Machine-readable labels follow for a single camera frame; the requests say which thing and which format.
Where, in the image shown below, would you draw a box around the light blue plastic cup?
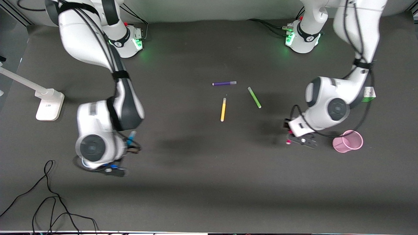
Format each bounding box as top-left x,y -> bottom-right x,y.
80,159 -> 102,169

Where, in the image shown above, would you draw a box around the pink mesh cup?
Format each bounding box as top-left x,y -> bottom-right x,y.
332,130 -> 363,153

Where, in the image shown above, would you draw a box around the green marker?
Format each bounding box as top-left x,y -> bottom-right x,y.
247,86 -> 262,109

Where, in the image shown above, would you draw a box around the rubiks cube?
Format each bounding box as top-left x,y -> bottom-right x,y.
361,86 -> 376,102

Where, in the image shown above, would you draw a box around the white stand with base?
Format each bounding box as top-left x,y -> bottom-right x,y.
0,67 -> 65,121

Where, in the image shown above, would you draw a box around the black floor cable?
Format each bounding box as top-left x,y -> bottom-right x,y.
0,160 -> 55,217
31,195 -> 99,235

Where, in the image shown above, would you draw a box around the black left arm base cables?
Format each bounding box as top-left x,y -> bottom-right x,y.
247,7 -> 306,37

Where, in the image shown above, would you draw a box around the black arm base cables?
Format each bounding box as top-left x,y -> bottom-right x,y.
247,7 -> 306,37
119,3 -> 150,41

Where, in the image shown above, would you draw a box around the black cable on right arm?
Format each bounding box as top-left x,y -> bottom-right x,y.
54,0 -> 141,154

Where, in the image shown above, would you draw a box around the black right arm base cables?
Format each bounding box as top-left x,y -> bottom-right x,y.
119,3 -> 150,41

